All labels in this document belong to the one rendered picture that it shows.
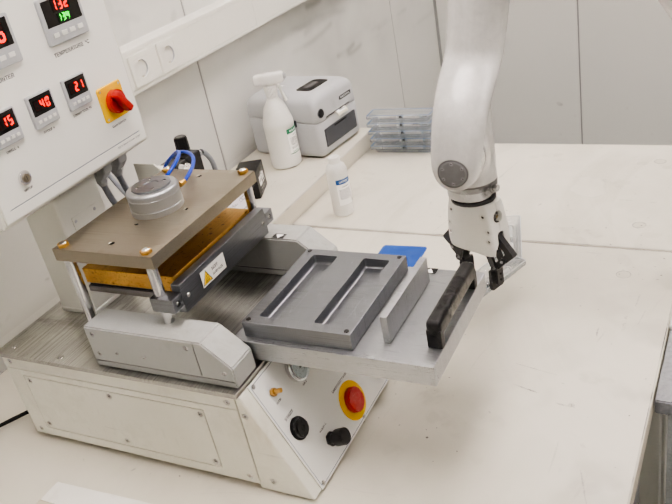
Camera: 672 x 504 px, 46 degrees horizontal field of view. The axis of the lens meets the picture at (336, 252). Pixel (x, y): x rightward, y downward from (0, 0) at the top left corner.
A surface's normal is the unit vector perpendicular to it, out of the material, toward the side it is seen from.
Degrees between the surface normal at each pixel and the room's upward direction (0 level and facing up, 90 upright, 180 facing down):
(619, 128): 90
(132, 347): 90
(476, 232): 92
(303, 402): 65
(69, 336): 0
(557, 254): 0
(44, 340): 0
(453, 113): 59
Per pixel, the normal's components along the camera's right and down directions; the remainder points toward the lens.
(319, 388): 0.72, -0.31
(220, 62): 0.88, 0.07
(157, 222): -0.18, -0.86
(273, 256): -0.43, 0.50
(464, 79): -0.24, -0.29
